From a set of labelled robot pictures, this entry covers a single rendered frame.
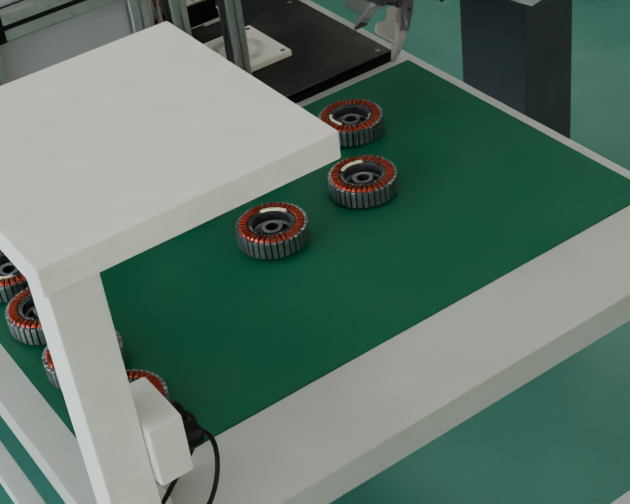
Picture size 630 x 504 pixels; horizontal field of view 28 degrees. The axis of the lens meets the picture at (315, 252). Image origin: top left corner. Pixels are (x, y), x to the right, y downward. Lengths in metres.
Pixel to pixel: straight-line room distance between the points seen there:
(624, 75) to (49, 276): 2.83
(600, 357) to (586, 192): 0.88
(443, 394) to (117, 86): 0.58
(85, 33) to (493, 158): 0.69
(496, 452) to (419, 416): 1.00
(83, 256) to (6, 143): 0.24
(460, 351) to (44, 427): 0.57
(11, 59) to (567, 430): 1.36
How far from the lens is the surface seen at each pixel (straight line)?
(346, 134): 2.13
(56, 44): 2.00
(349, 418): 1.63
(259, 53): 2.41
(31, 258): 1.21
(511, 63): 2.85
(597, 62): 3.91
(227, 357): 1.75
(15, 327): 1.84
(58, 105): 1.46
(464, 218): 1.95
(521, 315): 1.77
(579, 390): 2.75
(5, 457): 2.52
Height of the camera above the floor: 1.89
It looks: 37 degrees down
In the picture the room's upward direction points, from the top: 8 degrees counter-clockwise
